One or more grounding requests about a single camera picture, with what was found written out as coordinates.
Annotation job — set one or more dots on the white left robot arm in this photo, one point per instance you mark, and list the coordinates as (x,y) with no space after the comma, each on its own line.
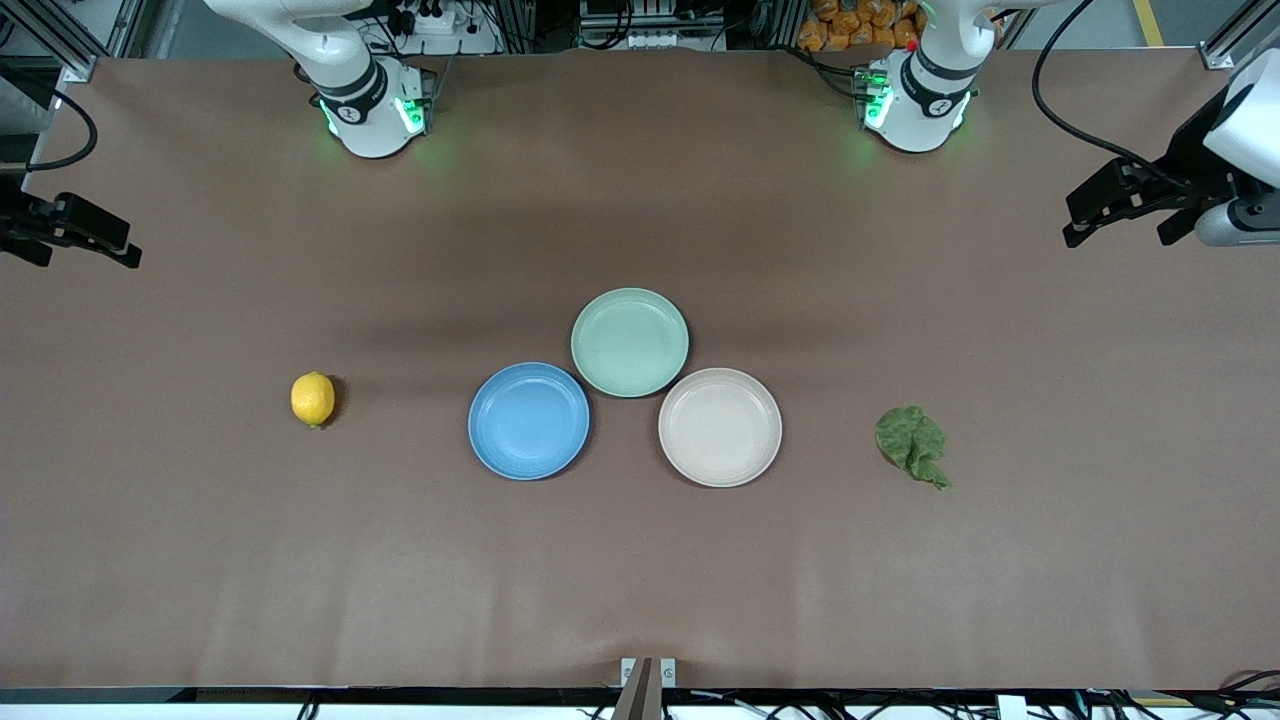
(925,105)

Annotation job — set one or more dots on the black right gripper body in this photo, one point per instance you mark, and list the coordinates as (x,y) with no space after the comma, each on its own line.
(20,222)

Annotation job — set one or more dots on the blue plate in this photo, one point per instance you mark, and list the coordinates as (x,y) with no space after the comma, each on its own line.
(528,422)

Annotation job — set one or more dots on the mint green plate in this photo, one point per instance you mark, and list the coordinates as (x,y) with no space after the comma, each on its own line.
(630,342)

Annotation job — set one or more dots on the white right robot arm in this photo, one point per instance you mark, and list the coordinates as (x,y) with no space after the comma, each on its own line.
(365,110)

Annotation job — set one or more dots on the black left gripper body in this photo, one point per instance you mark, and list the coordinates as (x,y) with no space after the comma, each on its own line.
(1193,152)

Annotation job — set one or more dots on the beige plate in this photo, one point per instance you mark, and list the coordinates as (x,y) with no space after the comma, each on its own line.
(720,428)

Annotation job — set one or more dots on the white power strip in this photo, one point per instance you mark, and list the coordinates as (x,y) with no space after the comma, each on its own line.
(432,18)

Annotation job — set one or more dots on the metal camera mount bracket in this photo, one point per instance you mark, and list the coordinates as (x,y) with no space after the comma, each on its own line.
(648,685)

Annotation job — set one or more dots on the bag of orange items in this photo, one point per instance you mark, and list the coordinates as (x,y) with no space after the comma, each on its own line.
(860,25)

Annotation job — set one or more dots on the yellow lemon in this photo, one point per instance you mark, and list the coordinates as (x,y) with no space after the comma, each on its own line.
(313,398)

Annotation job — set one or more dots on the green lettuce leaf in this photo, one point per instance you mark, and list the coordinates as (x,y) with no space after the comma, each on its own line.
(908,437)

